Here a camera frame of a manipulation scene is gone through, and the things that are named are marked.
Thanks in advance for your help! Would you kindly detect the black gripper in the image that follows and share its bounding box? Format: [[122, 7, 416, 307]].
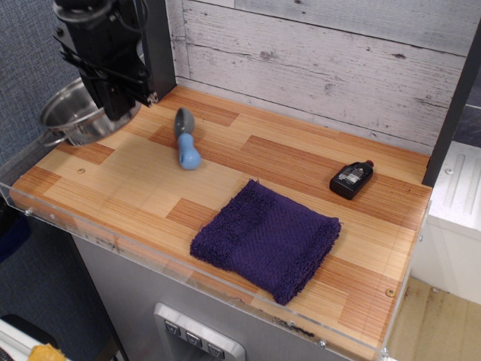
[[52, 1, 157, 121]]

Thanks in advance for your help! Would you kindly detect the stainless steel pot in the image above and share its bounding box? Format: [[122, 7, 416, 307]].
[[39, 78, 141, 147]]

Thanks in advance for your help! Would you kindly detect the purple folded towel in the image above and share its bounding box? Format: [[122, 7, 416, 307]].
[[190, 180, 341, 305]]

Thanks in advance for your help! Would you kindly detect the blue grey ice cream scoop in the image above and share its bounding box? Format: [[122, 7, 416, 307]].
[[174, 108, 201, 171]]

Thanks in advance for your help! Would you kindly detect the clear acrylic guard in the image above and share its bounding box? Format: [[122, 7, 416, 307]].
[[0, 54, 433, 361]]

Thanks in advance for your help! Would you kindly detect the silver dispenser panel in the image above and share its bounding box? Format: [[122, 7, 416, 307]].
[[153, 302, 247, 360]]

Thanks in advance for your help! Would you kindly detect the small black bottle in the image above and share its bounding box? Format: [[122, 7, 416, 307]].
[[329, 160, 374, 200]]

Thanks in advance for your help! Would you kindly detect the white side cabinet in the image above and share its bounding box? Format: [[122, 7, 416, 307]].
[[411, 141, 480, 304]]

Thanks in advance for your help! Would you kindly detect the dark left post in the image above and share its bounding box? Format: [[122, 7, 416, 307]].
[[138, 0, 177, 101]]

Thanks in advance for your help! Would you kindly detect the dark post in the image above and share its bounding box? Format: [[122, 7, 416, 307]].
[[138, 0, 177, 101], [422, 24, 480, 187]]

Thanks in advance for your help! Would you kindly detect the dark right post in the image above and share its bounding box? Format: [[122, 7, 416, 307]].
[[422, 24, 480, 187]]

